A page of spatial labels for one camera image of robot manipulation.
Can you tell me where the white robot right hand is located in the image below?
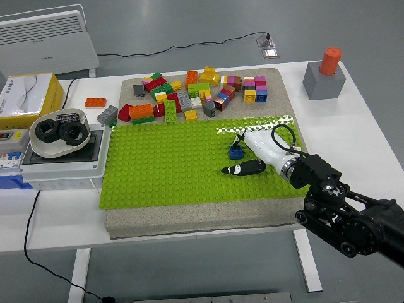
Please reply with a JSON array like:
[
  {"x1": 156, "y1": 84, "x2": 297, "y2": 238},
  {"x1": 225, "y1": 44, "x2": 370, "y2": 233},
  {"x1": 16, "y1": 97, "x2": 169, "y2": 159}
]
[{"x1": 220, "y1": 129, "x2": 296, "y2": 177}]

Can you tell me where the blue square toy brick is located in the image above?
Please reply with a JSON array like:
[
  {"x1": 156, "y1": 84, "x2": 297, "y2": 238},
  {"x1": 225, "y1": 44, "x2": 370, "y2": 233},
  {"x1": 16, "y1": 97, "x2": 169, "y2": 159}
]
[{"x1": 229, "y1": 145, "x2": 246, "y2": 160}]

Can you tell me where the pink white brown brick stack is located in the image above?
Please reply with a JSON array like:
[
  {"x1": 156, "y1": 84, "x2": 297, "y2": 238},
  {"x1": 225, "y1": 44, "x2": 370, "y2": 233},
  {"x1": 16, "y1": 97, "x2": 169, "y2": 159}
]
[{"x1": 220, "y1": 74, "x2": 243, "y2": 92}]

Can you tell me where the green studded baseplate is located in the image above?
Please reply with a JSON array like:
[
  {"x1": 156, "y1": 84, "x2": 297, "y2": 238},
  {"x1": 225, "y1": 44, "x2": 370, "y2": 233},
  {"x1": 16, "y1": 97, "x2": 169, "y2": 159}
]
[{"x1": 98, "y1": 114, "x2": 312, "y2": 210}]

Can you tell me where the blue magenta pink brick stack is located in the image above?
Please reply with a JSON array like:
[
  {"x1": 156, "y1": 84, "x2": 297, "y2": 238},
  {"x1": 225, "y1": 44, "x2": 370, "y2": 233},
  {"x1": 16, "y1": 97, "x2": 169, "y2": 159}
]
[{"x1": 254, "y1": 75, "x2": 268, "y2": 103}]

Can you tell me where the yellow black pink brick stack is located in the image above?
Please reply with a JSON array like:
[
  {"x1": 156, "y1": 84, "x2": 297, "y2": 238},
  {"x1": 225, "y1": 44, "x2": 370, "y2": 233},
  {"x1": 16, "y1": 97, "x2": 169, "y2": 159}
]
[{"x1": 243, "y1": 76, "x2": 257, "y2": 104}]

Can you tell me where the brown blue red brick stack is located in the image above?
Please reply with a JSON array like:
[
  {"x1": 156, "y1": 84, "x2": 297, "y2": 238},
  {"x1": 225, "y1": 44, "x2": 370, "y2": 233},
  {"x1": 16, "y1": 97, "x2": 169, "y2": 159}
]
[{"x1": 213, "y1": 84, "x2": 236, "y2": 112}]

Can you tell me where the grey block holder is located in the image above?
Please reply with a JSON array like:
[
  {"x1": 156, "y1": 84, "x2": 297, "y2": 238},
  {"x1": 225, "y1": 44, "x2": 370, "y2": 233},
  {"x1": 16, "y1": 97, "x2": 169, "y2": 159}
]
[{"x1": 302, "y1": 61, "x2": 345, "y2": 101}]

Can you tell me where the lime green wide brick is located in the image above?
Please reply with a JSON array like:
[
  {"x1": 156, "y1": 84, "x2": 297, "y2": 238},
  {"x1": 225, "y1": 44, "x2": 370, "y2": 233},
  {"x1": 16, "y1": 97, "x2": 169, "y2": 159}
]
[{"x1": 187, "y1": 83, "x2": 211, "y2": 98}]

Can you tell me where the yellow arch brick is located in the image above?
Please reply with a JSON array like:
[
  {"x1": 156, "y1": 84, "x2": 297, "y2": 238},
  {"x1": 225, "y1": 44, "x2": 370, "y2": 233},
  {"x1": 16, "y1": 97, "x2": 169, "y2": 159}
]
[{"x1": 198, "y1": 66, "x2": 221, "y2": 86}]

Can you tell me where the grey-brown foam mat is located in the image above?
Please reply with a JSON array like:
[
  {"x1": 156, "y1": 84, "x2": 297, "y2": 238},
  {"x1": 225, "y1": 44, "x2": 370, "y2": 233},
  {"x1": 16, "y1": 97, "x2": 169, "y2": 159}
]
[{"x1": 104, "y1": 68, "x2": 326, "y2": 240}]

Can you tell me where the grey long brick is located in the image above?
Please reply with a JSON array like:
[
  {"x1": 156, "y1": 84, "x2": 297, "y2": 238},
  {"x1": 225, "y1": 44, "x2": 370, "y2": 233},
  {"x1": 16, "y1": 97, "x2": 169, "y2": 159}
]
[
  {"x1": 96, "y1": 105, "x2": 119, "y2": 124},
  {"x1": 176, "y1": 90, "x2": 193, "y2": 112}
]

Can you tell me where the lime green long brick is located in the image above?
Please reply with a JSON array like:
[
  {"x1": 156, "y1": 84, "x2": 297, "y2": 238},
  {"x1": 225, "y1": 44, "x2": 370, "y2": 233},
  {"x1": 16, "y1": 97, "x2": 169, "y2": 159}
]
[{"x1": 163, "y1": 98, "x2": 179, "y2": 123}]

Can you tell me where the orange tall brick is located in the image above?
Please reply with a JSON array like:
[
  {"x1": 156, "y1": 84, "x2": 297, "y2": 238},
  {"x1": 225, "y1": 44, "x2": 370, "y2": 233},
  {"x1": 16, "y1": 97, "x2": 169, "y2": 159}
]
[{"x1": 184, "y1": 70, "x2": 199, "y2": 89}]

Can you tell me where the open metal floor socket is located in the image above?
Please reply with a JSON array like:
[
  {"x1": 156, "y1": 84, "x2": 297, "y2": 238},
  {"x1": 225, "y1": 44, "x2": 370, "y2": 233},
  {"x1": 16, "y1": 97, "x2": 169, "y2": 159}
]
[{"x1": 256, "y1": 31, "x2": 277, "y2": 49}]

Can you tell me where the orange cylinder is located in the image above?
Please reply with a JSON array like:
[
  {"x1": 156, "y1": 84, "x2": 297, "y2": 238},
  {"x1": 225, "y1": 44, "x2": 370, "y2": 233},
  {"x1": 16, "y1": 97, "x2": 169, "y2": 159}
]
[{"x1": 318, "y1": 47, "x2": 343, "y2": 76}]

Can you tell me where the white table leg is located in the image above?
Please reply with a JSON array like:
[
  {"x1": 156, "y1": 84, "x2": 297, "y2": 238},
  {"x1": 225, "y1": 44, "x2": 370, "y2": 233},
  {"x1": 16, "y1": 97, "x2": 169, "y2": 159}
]
[
  {"x1": 292, "y1": 229, "x2": 323, "y2": 294},
  {"x1": 68, "y1": 247, "x2": 92, "y2": 303}
]

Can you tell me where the red long brick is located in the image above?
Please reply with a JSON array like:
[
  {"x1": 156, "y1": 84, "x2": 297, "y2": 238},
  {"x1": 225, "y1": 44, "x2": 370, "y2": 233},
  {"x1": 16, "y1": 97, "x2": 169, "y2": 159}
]
[{"x1": 144, "y1": 76, "x2": 168, "y2": 93}]

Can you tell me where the red sloped brick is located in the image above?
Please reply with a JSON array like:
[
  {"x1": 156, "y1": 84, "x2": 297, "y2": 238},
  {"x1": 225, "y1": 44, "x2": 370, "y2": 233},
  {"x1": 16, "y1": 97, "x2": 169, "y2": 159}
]
[{"x1": 117, "y1": 103, "x2": 133, "y2": 122}]

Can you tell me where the orange flat long brick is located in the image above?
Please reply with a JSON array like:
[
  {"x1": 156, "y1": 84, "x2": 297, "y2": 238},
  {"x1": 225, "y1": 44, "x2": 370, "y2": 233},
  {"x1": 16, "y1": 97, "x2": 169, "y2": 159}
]
[{"x1": 84, "y1": 97, "x2": 107, "y2": 109}]

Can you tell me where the small purple circuit board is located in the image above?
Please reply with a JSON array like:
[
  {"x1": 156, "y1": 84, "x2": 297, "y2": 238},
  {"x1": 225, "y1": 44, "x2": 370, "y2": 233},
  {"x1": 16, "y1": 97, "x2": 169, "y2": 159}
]
[{"x1": 56, "y1": 112, "x2": 80, "y2": 124}]

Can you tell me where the large black hex nut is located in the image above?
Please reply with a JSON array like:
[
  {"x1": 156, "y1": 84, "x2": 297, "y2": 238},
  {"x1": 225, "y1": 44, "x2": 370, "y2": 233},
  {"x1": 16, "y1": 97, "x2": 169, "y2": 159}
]
[
  {"x1": 33, "y1": 118, "x2": 61, "y2": 145},
  {"x1": 58, "y1": 122, "x2": 88, "y2": 146}
]

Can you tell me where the white shallow bowl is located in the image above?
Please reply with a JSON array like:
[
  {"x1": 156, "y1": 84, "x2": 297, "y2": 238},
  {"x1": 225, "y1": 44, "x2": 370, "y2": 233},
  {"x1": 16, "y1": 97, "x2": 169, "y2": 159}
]
[{"x1": 28, "y1": 107, "x2": 92, "y2": 159}]

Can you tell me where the white panel heater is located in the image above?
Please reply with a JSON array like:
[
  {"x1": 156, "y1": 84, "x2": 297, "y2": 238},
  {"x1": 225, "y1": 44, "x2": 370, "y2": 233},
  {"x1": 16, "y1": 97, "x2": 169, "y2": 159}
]
[{"x1": 0, "y1": 3, "x2": 100, "y2": 78}]

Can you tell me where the yellow white tissue box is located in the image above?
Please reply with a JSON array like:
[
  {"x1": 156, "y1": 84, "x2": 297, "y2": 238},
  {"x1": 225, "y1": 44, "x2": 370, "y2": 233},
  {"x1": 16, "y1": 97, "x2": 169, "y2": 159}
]
[{"x1": 0, "y1": 72, "x2": 66, "y2": 130}]

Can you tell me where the grey circuit breaker unit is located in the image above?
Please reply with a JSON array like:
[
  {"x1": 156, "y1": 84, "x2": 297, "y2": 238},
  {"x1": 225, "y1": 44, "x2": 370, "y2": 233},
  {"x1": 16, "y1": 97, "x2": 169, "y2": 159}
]
[{"x1": 0, "y1": 128, "x2": 30, "y2": 174}]

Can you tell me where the black power cable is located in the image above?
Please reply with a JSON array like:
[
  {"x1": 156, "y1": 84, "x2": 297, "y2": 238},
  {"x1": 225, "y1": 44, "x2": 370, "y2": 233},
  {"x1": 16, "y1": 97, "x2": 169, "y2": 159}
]
[
  {"x1": 96, "y1": 31, "x2": 270, "y2": 59},
  {"x1": 62, "y1": 77, "x2": 80, "y2": 110},
  {"x1": 23, "y1": 190, "x2": 110, "y2": 300}
]

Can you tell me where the grey electrical enclosure box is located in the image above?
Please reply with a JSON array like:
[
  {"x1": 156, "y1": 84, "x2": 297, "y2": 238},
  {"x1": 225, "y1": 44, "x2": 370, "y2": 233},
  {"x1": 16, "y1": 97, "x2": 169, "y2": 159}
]
[{"x1": 19, "y1": 123, "x2": 112, "y2": 191}]

